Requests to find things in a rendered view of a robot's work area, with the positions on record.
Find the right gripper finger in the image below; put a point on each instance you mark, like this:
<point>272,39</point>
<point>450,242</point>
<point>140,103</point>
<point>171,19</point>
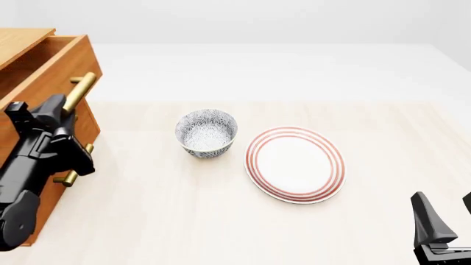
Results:
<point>468,203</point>
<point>428,223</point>

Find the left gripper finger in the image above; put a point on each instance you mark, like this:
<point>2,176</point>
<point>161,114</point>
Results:
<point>51,110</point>
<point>75,157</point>

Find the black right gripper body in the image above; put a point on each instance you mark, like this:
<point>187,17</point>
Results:
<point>445,255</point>

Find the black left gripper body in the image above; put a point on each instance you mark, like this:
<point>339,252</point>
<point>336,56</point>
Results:
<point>35,135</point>

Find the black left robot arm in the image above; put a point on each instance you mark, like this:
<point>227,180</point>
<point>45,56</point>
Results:
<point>18,187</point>

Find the wooden cabinet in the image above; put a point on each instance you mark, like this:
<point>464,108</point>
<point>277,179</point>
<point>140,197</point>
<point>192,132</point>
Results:
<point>22,38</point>

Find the blue white patterned bowl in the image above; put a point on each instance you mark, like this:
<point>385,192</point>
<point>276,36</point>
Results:
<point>206,135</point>

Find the white plate with red rings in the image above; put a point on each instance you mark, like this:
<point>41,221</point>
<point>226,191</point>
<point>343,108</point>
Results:
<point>294,164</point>

